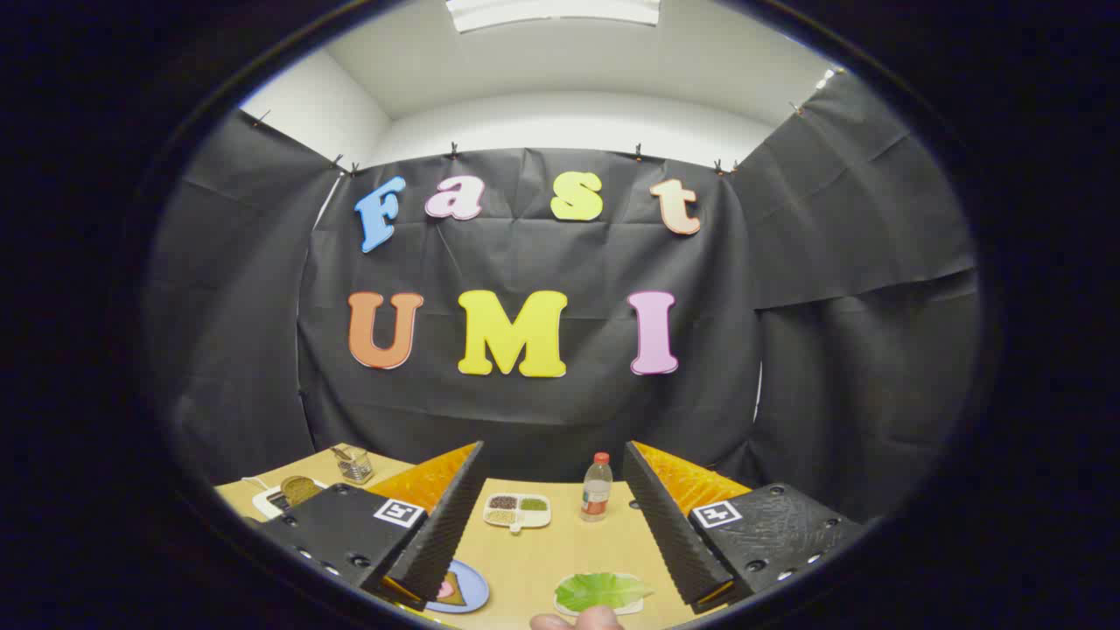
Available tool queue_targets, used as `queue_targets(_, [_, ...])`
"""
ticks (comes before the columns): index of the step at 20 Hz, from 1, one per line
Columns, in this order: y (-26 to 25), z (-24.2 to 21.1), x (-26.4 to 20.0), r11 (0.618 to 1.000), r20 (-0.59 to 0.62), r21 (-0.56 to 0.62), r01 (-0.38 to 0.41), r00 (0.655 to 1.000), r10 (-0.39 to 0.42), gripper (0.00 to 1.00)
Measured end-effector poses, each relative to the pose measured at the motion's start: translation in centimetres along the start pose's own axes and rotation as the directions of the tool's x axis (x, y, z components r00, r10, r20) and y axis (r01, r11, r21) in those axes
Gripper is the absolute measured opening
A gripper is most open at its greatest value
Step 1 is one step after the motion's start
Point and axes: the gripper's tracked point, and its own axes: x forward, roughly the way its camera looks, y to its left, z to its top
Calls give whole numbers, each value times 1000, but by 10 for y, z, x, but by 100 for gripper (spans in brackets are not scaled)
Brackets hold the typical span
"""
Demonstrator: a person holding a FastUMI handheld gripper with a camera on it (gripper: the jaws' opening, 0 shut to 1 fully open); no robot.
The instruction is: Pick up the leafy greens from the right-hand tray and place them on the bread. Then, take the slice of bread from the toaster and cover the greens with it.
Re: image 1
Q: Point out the square brown bread slice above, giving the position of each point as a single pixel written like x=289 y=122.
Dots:
x=458 y=597

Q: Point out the pile of green beans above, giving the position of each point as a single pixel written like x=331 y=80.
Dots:
x=534 y=504

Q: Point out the pink ham slice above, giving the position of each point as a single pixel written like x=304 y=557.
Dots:
x=446 y=589

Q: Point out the round brown bread slice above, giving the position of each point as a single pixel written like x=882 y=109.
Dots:
x=300 y=490

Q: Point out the green lettuce leaf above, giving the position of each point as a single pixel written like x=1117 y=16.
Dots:
x=599 y=591

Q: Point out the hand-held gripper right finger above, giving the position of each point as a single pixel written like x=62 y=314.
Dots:
x=669 y=534

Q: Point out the black backdrop cloth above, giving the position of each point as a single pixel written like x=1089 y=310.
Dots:
x=525 y=254

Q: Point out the blue plate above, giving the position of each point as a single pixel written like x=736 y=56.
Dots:
x=472 y=591

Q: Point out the ceiling light panel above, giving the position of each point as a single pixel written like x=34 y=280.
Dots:
x=551 y=10

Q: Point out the white square plate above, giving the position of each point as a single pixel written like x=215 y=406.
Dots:
x=626 y=606

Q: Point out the white divided dish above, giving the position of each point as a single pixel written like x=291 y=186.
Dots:
x=518 y=511

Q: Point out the pile of yellow beans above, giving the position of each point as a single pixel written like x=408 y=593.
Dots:
x=500 y=516

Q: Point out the pile of dark beans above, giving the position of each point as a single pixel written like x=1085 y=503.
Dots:
x=502 y=502

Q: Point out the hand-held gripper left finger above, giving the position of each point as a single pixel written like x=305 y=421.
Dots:
x=442 y=534

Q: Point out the clear glass stick holder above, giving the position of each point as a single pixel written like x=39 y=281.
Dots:
x=354 y=468

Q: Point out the clear bottle with red cap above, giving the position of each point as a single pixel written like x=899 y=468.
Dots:
x=596 y=494

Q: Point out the white toaster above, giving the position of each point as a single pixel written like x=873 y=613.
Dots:
x=262 y=501

